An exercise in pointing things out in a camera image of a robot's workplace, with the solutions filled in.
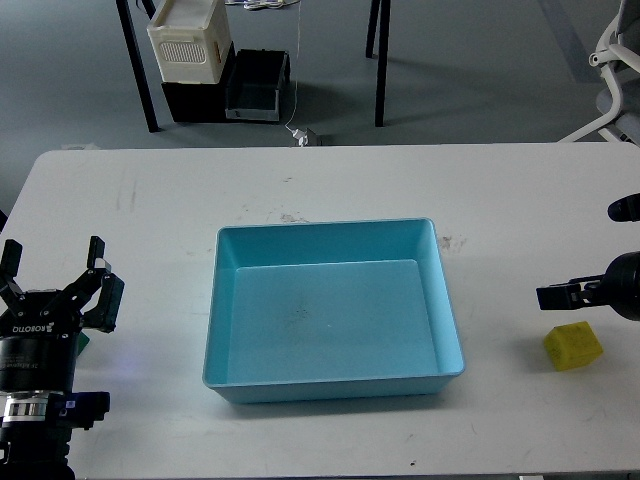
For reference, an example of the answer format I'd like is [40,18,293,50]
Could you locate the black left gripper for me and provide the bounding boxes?
[1,236,125,393]

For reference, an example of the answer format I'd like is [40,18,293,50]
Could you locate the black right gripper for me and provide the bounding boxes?
[536,193,640,321]

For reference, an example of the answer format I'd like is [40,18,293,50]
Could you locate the yellow block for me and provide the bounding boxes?
[543,321,604,371]

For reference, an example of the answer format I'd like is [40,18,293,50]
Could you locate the green block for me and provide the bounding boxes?
[77,332,90,356]

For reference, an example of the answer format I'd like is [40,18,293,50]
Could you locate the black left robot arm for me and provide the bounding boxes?
[1,236,124,479]

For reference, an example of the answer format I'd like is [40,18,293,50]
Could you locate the black storage box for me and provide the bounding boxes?
[161,43,236,123]

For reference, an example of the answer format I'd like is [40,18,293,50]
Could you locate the white office chair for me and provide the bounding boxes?
[560,1,639,146]

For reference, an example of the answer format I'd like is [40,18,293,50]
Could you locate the light blue plastic tray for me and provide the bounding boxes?
[202,218,465,404]

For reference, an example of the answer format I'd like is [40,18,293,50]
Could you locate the open black bin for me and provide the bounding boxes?
[225,49,290,123]

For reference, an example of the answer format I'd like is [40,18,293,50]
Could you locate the cream plastic crate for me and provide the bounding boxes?
[147,0,232,84]

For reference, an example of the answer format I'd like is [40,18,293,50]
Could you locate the black table leg left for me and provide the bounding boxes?
[115,0,160,133]

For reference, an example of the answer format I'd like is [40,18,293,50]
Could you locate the black table leg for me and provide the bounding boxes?
[115,0,160,133]
[365,0,391,128]

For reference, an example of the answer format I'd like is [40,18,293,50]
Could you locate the black table leg right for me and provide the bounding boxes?
[365,0,391,128]

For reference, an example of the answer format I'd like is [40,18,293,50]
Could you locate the white cable with plug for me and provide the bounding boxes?
[284,0,331,148]

